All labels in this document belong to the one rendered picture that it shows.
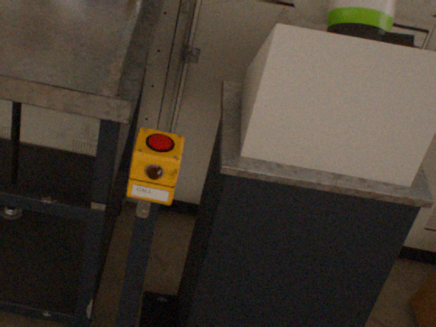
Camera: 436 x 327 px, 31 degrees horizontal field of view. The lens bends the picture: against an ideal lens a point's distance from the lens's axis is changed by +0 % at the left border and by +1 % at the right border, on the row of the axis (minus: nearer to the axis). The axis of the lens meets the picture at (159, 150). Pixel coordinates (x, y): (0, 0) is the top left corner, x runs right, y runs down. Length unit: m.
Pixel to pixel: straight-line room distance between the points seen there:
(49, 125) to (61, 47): 0.81
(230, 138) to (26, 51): 0.46
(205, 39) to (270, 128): 0.67
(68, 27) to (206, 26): 0.54
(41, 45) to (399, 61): 0.71
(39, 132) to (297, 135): 1.11
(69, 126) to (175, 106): 0.35
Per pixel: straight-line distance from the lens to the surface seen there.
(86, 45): 1.66
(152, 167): 1.28
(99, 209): 1.71
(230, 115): 1.69
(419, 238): 2.60
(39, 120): 2.42
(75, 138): 2.43
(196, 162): 2.39
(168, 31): 2.18
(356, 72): 1.48
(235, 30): 2.14
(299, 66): 1.46
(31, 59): 1.59
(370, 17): 1.56
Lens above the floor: 1.67
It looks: 37 degrees down
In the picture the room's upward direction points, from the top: 11 degrees clockwise
